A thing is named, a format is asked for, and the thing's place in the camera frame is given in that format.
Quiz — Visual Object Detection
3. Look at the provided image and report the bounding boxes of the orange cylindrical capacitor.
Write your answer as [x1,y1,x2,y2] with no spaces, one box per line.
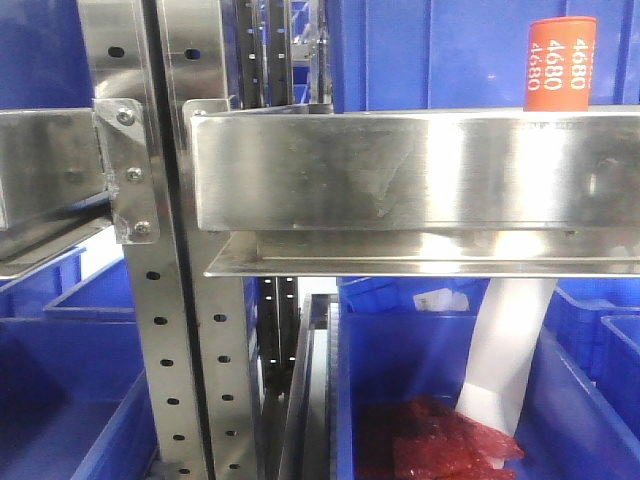
[524,16,597,112]

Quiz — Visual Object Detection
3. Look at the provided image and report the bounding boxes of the blue bin on upper shelf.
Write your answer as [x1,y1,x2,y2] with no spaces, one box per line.
[326,1,639,112]

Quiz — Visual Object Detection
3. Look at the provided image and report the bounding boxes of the blue bin with red parts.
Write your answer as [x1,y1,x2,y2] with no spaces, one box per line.
[329,294,640,480]

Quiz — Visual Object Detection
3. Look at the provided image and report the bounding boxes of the red translucent plastic pieces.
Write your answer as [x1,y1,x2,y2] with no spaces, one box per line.
[354,396,525,479]

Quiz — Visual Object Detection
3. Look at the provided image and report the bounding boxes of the blue bin lower right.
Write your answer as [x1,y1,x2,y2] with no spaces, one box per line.
[545,278,639,433]

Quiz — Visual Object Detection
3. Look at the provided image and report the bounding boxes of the blue bin lower left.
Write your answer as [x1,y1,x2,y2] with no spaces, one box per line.
[1,247,157,479]

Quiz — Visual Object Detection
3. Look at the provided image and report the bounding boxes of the blue bin upper left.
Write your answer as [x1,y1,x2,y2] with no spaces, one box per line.
[1,1,93,109]

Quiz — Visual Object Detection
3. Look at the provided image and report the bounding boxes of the steel shelf front rail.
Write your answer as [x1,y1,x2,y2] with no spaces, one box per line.
[184,100,639,277]

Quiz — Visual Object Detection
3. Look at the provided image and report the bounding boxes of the steel shelf rail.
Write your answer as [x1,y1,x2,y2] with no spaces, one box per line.
[1,108,111,280]
[184,100,639,277]

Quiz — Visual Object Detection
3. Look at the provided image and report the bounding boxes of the perforated steel upright post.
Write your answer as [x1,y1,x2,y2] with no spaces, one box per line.
[79,1,265,479]

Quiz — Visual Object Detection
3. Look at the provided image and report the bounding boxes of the steel corner bracket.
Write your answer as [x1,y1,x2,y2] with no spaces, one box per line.
[94,98,160,245]

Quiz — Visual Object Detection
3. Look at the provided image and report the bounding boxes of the left steel shelf rail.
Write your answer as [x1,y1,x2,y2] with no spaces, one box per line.
[1,108,111,280]

